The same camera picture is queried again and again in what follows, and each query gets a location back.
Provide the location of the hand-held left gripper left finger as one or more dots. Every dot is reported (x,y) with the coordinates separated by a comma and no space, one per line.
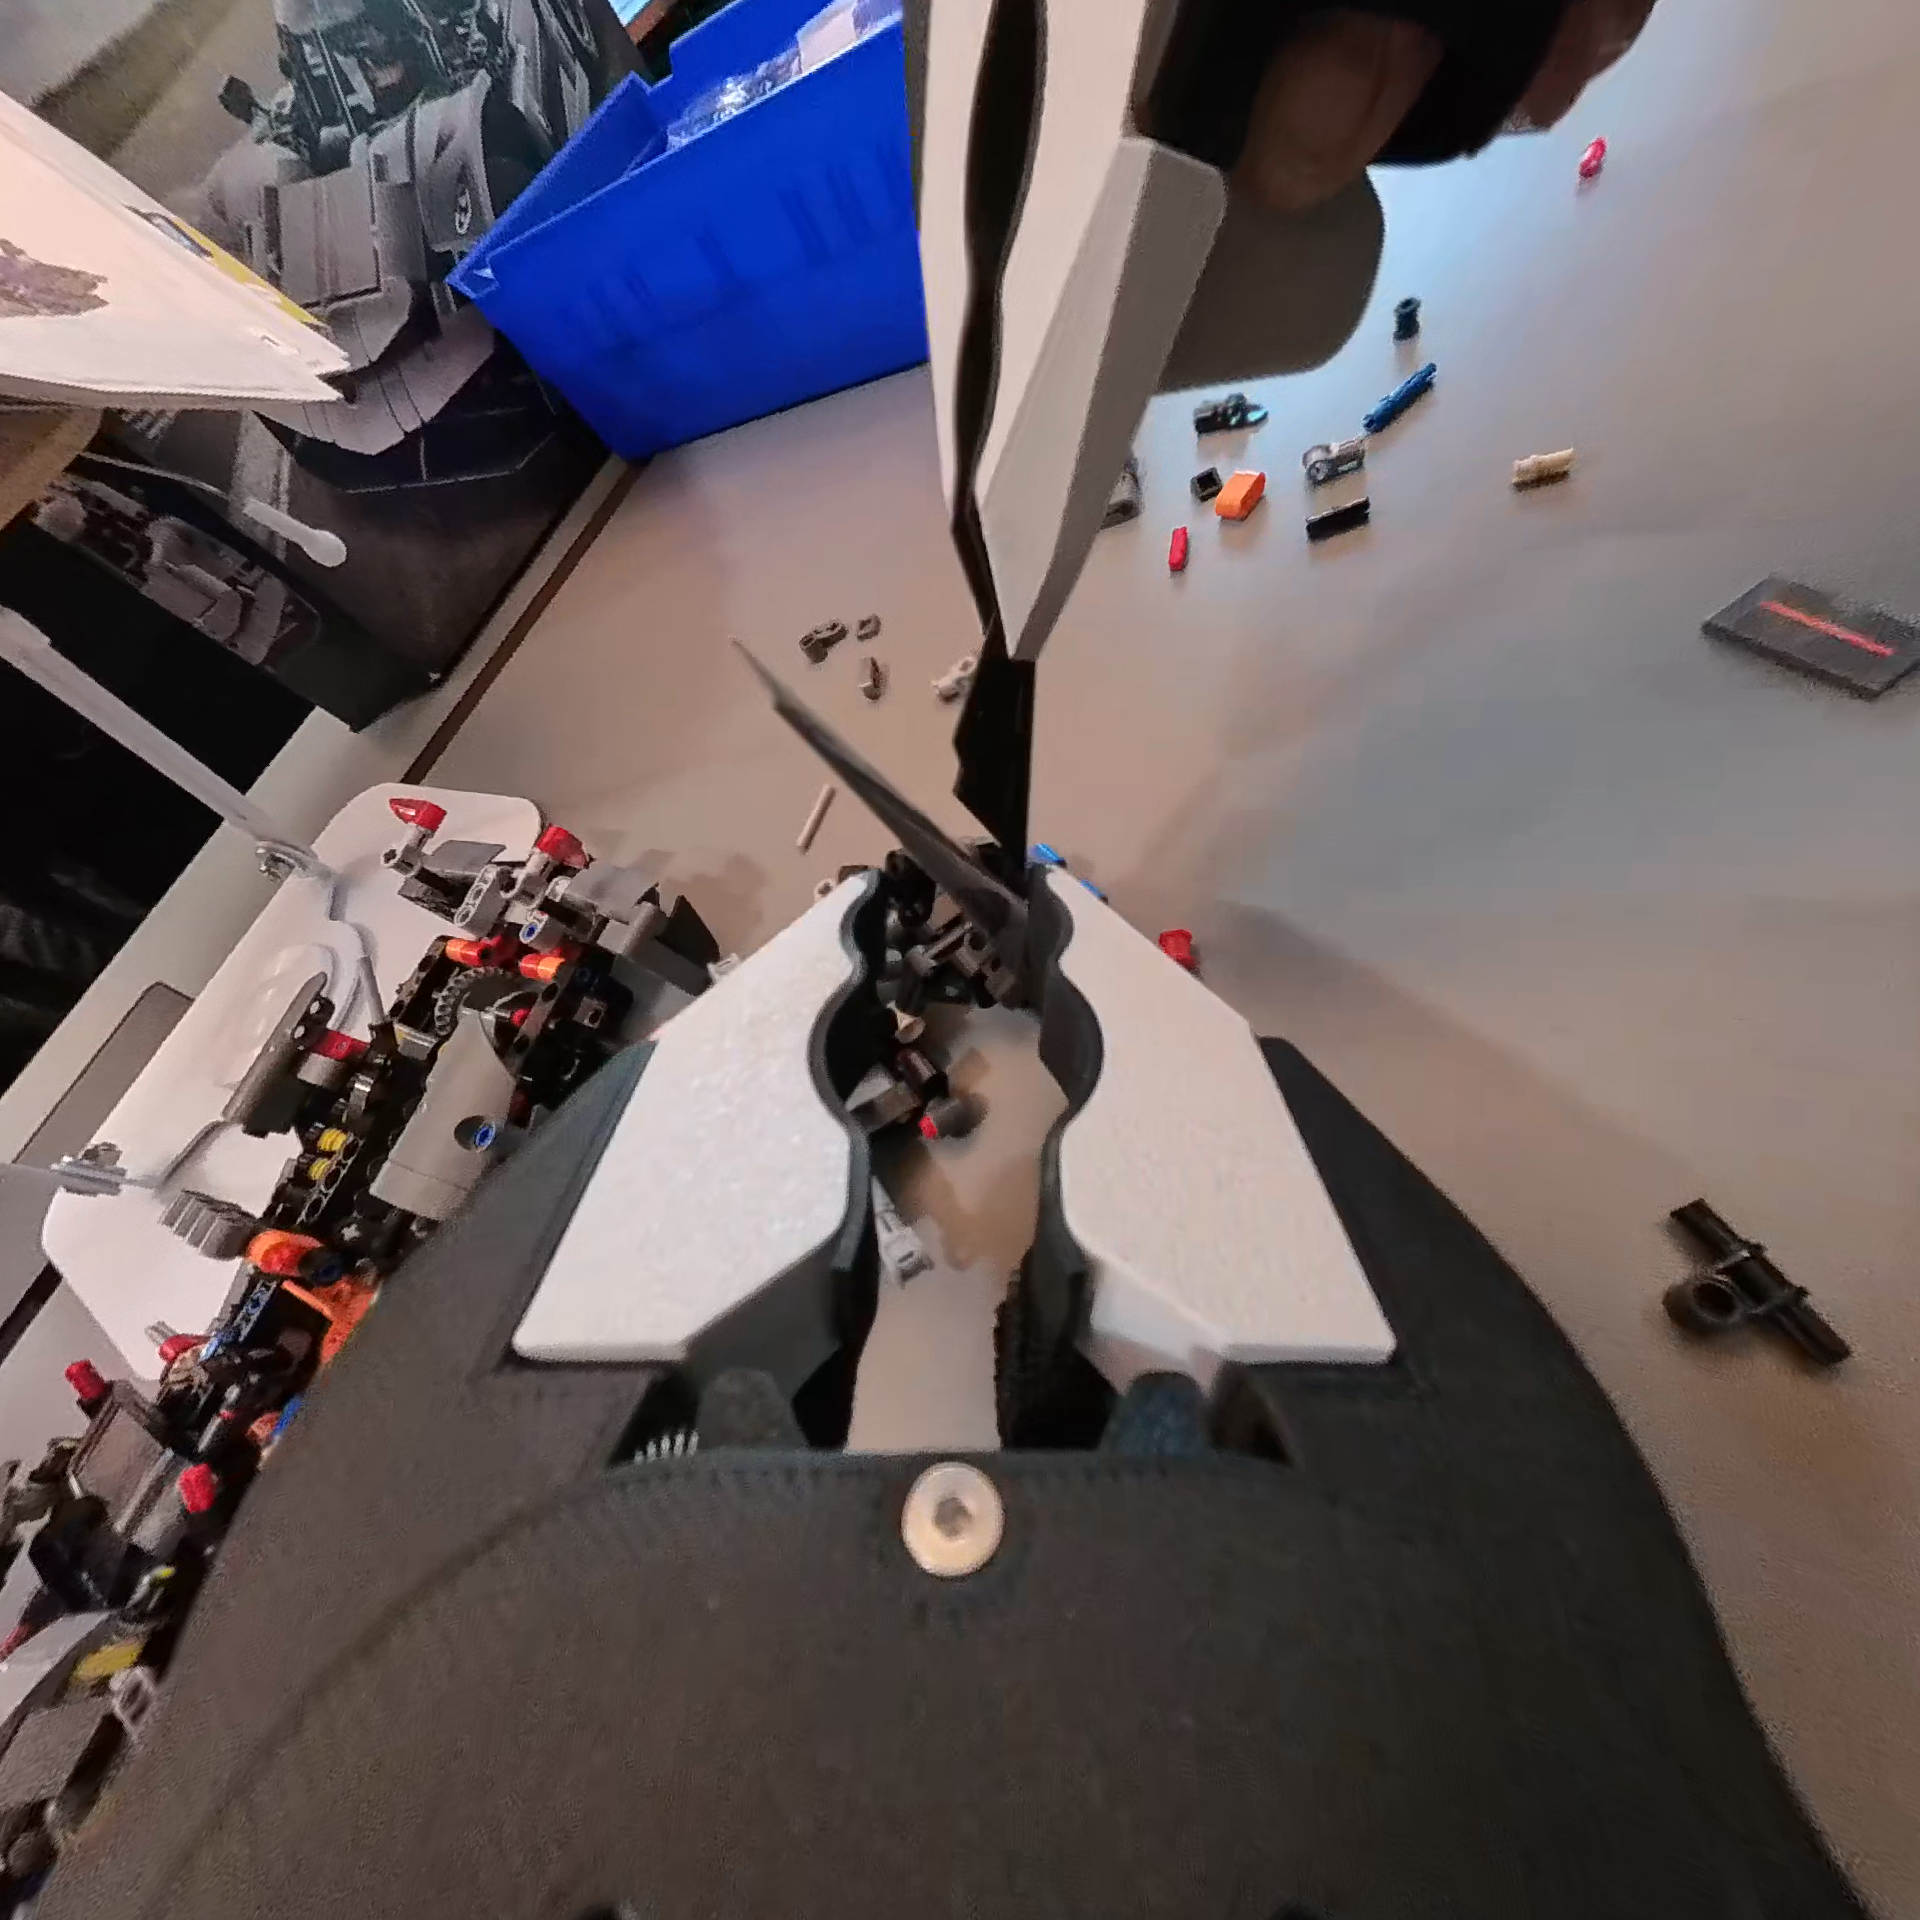
(707,1186)

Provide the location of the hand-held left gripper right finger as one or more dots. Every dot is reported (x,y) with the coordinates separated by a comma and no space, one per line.
(1215,1198)

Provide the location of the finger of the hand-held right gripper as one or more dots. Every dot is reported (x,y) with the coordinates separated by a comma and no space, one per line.
(944,182)
(1112,270)

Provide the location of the black grey lego assembly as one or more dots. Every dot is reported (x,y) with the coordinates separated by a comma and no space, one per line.
(930,1019)

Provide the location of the dark grey lego wing panel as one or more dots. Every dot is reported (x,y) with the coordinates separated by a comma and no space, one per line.
(855,765)

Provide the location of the blue lego axle pin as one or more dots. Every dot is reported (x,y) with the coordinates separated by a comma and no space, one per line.
(1397,397)

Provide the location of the grey black lego connector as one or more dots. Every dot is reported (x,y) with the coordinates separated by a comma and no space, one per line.
(1334,457)

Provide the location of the orange lego piece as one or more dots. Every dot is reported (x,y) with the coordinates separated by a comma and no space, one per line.
(1240,494)

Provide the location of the black lego pin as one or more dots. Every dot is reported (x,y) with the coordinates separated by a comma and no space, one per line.
(1335,516)

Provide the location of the tan lego piece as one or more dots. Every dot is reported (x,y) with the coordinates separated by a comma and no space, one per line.
(1541,467)

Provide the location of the large lego car chassis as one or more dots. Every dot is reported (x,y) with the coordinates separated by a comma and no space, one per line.
(375,1080)

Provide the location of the light grey lego connector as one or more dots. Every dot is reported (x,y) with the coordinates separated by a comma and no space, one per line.
(950,678)

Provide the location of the dark lego set box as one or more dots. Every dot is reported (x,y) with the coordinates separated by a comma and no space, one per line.
(450,193)

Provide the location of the black t-shaped lego piece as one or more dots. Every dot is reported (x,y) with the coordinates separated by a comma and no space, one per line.
(1749,1273)

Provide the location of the lego instruction booklet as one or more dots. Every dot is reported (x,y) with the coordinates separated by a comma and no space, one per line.
(135,303)

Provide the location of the person's right hand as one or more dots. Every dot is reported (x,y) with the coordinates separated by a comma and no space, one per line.
(1321,117)

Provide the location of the clear plastic bags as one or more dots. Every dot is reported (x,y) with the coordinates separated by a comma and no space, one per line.
(748,77)

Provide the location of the grey axle assembly blue piece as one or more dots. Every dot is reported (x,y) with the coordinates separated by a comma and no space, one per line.
(1124,491)

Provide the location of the blue plastic bin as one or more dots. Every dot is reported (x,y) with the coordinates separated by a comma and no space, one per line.
(719,303)

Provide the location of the flat grey orange striped tile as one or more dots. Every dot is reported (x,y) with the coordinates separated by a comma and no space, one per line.
(1816,633)

